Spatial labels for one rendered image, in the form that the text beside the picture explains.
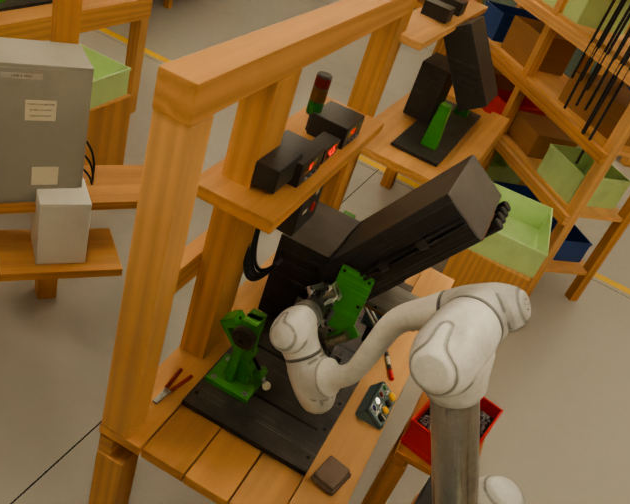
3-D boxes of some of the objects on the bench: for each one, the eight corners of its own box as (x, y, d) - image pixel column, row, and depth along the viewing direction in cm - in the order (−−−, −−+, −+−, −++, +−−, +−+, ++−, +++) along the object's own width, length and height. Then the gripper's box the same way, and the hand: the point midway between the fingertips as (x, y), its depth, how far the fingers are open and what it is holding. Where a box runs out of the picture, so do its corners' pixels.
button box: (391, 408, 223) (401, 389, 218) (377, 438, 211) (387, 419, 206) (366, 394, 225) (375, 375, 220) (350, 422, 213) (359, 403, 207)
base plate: (412, 290, 278) (413, 286, 277) (304, 476, 189) (306, 472, 188) (324, 245, 286) (325, 241, 285) (181, 404, 197) (182, 399, 196)
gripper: (330, 336, 189) (351, 311, 211) (310, 284, 187) (334, 264, 209) (306, 342, 191) (330, 317, 213) (287, 291, 190) (313, 271, 212)
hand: (329, 294), depth 208 cm, fingers closed on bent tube, 3 cm apart
